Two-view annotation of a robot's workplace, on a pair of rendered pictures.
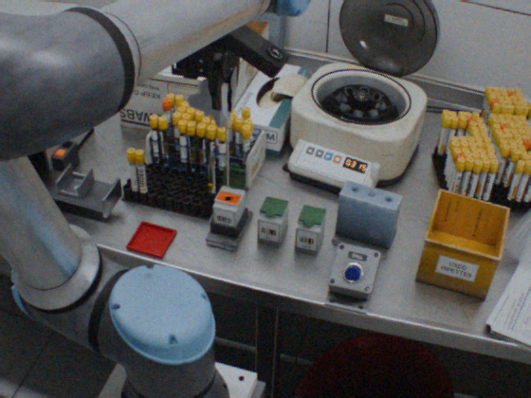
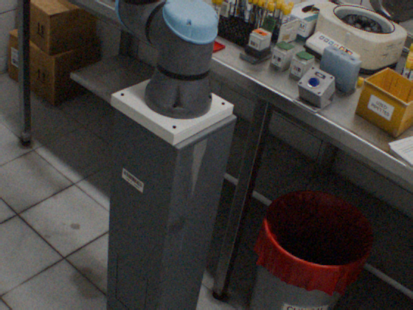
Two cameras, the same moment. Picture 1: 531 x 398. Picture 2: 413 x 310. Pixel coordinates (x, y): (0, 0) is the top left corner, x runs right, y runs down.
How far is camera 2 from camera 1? 0.64 m
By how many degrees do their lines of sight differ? 14
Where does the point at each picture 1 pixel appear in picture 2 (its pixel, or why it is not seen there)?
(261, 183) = not seen: hidden behind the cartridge
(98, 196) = not seen: hidden behind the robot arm
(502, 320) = (400, 147)
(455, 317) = (371, 136)
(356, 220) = (330, 68)
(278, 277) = (272, 81)
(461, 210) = (398, 86)
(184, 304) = (203, 13)
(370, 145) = (356, 40)
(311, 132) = (325, 26)
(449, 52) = not seen: outside the picture
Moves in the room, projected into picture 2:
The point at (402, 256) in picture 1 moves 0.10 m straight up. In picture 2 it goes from (353, 101) to (363, 69)
